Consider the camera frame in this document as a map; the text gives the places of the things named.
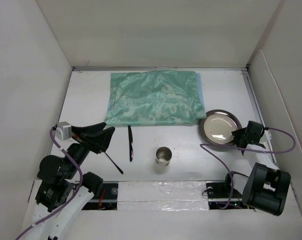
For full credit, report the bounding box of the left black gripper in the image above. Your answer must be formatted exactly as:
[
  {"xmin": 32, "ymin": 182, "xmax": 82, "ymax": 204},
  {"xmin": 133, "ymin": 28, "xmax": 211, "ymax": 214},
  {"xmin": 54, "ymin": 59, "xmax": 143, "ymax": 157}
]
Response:
[{"xmin": 65, "ymin": 121, "xmax": 115, "ymax": 178}]

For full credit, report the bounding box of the stainless steel plate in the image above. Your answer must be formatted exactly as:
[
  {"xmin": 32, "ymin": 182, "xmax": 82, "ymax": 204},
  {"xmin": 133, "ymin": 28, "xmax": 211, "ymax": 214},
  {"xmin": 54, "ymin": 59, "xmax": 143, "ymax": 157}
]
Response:
[{"xmin": 198, "ymin": 109, "xmax": 243, "ymax": 146}]

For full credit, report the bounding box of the green patterned cloth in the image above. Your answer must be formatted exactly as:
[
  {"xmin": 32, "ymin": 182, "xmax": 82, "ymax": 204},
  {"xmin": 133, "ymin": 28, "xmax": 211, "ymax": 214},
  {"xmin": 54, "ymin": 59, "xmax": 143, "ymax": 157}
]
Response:
[{"xmin": 104, "ymin": 70, "xmax": 206, "ymax": 126}]

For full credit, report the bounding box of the stainless steel cup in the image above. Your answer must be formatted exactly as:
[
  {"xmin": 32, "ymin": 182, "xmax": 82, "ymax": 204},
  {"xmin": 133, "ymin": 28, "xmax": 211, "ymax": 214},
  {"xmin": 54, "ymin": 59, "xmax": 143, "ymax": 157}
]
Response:
[{"xmin": 155, "ymin": 146, "xmax": 172, "ymax": 174}]

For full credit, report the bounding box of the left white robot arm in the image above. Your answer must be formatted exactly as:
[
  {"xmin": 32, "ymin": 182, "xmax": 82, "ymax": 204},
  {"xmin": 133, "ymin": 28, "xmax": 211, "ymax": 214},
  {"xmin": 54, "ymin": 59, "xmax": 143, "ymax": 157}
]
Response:
[{"xmin": 17, "ymin": 122, "xmax": 116, "ymax": 240}]

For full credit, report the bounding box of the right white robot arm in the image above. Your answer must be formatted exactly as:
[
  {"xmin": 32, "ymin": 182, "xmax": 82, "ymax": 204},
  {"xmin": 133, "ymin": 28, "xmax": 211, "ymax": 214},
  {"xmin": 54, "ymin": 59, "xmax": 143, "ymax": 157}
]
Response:
[{"xmin": 231, "ymin": 120, "xmax": 291, "ymax": 216}]

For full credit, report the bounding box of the dark metal fork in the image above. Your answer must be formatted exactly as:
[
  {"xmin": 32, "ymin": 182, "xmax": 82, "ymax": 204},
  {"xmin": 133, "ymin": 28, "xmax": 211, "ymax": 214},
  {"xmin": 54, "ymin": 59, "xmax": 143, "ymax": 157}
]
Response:
[{"xmin": 104, "ymin": 152, "xmax": 124, "ymax": 175}]

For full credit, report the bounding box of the black table knife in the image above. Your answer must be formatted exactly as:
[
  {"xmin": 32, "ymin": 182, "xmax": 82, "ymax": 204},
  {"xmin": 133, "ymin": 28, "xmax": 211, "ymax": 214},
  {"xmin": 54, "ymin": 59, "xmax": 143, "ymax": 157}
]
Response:
[{"xmin": 127, "ymin": 125, "xmax": 134, "ymax": 162}]

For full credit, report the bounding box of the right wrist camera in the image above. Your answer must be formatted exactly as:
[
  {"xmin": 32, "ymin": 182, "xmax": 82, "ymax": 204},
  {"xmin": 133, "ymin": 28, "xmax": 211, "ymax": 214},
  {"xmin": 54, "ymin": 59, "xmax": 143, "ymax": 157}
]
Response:
[{"xmin": 259, "ymin": 129, "xmax": 272, "ymax": 144}]

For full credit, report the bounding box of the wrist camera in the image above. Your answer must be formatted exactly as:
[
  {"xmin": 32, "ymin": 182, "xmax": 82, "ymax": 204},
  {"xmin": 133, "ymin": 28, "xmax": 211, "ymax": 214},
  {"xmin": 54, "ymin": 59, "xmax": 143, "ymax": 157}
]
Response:
[
  {"xmin": 259, "ymin": 129, "xmax": 272, "ymax": 144},
  {"xmin": 55, "ymin": 121, "xmax": 72, "ymax": 142}
]

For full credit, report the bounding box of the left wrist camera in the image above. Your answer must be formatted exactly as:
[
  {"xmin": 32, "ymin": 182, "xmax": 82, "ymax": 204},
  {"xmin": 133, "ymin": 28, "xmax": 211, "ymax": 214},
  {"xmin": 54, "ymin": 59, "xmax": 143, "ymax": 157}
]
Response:
[{"xmin": 55, "ymin": 121, "xmax": 72, "ymax": 142}]

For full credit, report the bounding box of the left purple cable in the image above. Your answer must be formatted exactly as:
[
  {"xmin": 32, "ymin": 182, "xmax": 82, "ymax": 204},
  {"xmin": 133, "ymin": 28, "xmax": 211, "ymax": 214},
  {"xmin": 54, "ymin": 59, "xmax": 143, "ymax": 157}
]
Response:
[{"xmin": 14, "ymin": 126, "xmax": 84, "ymax": 240}]

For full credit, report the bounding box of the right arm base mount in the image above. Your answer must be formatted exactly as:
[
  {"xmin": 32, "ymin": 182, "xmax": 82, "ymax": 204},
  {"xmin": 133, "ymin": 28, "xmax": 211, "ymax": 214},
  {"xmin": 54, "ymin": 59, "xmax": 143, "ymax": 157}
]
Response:
[{"xmin": 202, "ymin": 180, "xmax": 254, "ymax": 210}]

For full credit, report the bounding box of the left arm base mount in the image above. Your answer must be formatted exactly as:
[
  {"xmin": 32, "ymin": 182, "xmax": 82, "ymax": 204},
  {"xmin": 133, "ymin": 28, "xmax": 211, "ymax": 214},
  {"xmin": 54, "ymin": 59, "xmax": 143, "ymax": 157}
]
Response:
[{"xmin": 82, "ymin": 181, "xmax": 119, "ymax": 211}]

